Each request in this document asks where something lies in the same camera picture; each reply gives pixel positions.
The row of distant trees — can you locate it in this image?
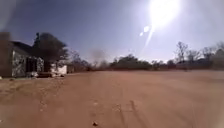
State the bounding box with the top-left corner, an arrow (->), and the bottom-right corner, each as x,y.
66,40 -> 224,72

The dark leafy tree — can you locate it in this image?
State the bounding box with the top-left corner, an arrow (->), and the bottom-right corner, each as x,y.
32,32 -> 69,73

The pale stone building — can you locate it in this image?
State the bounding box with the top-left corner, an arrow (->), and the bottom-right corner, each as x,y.
0,40 -> 45,79

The reddish brown dirt ground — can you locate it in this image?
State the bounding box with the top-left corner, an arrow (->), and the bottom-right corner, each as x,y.
0,69 -> 224,128

